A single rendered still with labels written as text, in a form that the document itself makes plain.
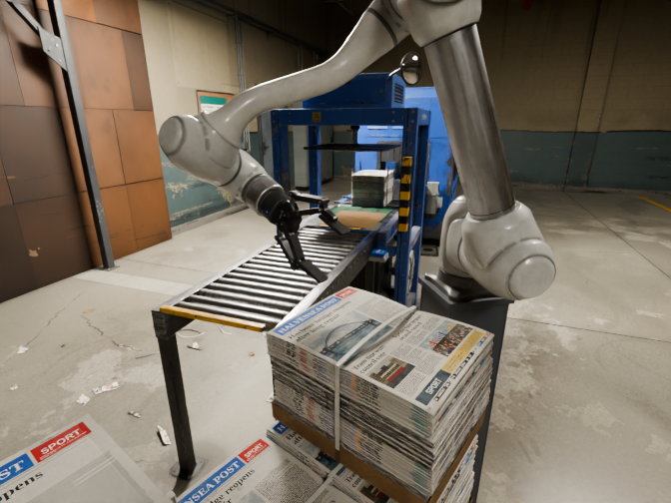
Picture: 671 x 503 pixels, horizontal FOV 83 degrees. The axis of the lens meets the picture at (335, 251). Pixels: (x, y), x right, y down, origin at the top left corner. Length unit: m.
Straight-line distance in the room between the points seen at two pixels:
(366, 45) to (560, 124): 9.07
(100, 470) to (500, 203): 0.81
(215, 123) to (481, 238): 0.61
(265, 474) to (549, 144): 9.48
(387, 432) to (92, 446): 0.43
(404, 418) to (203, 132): 0.63
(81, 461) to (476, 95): 0.85
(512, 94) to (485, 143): 8.97
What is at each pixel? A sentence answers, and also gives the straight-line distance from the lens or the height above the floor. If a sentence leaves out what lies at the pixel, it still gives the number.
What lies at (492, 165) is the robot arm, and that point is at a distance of 0.86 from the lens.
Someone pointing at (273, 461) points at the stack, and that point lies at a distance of 0.87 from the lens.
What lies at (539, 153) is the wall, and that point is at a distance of 9.88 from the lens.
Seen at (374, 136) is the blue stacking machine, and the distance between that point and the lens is 4.76.
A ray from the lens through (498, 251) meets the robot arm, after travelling 0.88.
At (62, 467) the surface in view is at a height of 1.07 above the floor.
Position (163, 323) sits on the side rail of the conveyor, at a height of 0.75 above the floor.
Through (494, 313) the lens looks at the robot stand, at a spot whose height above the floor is 0.95.
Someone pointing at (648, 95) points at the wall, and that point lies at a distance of 10.27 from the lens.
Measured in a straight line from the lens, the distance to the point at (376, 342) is 0.76.
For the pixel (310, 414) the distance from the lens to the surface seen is 0.84.
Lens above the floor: 1.46
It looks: 19 degrees down
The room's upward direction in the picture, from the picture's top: straight up
